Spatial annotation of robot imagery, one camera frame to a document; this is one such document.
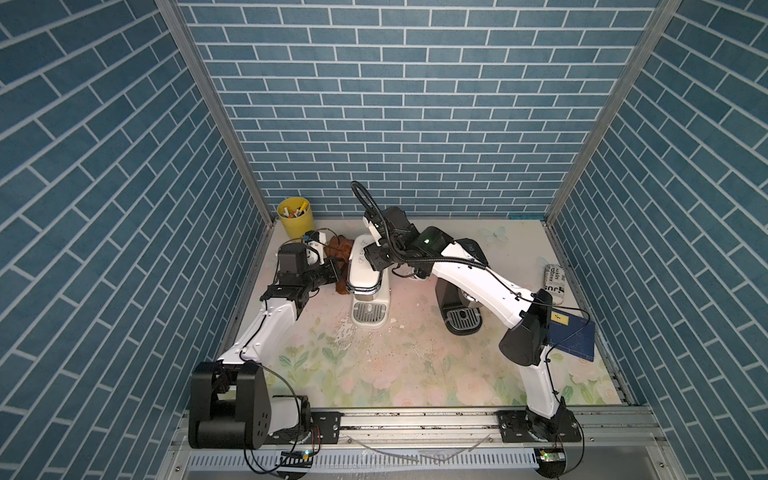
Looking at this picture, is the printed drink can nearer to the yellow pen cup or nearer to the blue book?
the blue book

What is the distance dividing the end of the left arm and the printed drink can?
714mm

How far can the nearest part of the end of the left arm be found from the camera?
2.38ft

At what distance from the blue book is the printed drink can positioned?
0.16 feet

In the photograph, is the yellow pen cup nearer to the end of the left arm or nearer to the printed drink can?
the end of the left arm

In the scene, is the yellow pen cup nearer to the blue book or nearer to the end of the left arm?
the end of the left arm

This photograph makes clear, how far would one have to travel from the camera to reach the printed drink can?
98 centimetres

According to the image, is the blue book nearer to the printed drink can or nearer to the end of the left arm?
the printed drink can

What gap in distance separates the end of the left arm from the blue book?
0.69 meters

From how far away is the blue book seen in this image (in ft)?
2.90
